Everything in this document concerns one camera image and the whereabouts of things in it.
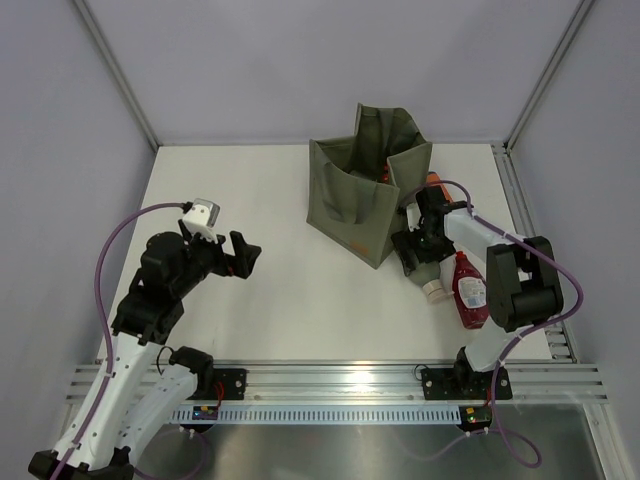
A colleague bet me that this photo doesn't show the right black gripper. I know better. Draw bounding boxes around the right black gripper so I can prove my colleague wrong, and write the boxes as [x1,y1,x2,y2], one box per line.
[392,222,456,275]

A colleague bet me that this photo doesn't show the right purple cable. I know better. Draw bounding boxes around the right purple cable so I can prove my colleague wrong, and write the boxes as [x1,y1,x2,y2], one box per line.
[397,179,586,469]

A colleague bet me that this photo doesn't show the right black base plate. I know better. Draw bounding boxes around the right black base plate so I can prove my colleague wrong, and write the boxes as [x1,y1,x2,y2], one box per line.
[419,367,513,401]

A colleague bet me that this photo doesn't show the left aluminium frame post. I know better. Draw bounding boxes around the left aluminium frame post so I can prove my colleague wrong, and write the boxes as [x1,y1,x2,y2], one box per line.
[69,0,161,153]

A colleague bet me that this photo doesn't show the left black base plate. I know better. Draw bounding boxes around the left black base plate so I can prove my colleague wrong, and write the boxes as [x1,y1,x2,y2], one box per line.
[191,368,247,401]

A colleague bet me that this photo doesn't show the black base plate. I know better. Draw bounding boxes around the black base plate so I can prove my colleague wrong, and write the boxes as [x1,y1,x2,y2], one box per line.
[419,367,513,401]
[191,368,247,401]

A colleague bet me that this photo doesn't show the orange bottle blue base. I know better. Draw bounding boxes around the orange bottle blue base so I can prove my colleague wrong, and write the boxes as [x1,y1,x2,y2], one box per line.
[426,171,453,203]

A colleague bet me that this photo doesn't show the green bottle beige cap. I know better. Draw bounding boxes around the green bottle beige cap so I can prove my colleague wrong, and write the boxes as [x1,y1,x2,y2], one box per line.
[408,262,448,304]

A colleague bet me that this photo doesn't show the red bottle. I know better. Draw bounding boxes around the red bottle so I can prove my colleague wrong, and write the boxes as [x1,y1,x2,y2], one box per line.
[381,163,390,184]
[452,251,489,330]

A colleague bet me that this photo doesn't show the purple cable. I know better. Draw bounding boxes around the purple cable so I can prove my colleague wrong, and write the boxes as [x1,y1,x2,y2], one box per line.
[397,179,586,469]
[49,201,214,480]

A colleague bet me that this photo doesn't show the right aluminium frame post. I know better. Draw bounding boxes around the right aluminium frame post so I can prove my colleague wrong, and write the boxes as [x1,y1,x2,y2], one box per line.
[503,0,597,154]

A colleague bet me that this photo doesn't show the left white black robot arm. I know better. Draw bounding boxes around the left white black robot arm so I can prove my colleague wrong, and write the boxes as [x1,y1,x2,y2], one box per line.
[28,231,262,479]

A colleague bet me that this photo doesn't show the white slotted cable duct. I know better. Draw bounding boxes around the white slotted cable duct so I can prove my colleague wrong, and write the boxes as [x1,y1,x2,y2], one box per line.
[167,405,462,425]

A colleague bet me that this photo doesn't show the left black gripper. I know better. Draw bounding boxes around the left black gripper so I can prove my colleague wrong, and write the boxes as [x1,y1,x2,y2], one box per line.
[172,228,260,299]

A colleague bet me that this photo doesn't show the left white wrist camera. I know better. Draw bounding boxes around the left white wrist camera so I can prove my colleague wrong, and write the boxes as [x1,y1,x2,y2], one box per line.
[180,198,220,242]

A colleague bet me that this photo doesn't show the aluminium frame post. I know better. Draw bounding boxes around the aluminium frame post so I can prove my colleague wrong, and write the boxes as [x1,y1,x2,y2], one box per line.
[69,0,161,153]
[503,0,597,154]

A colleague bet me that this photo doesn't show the green pump bottle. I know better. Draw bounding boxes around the green pump bottle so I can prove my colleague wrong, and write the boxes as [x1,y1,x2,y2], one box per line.
[349,170,380,183]

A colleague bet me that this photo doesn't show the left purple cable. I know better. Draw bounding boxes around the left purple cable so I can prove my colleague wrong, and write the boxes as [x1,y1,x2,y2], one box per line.
[49,201,214,480]

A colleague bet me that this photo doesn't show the aluminium mounting rail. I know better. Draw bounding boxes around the aluminium mounting rail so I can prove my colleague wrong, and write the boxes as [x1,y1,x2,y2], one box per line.
[64,360,610,406]

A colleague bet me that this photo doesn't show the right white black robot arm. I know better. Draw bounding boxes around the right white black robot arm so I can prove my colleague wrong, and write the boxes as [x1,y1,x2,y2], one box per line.
[392,183,564,401]

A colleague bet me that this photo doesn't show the green canvas bag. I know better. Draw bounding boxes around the green canvas bag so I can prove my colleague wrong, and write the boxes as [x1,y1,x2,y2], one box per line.
[306,104,433,269]

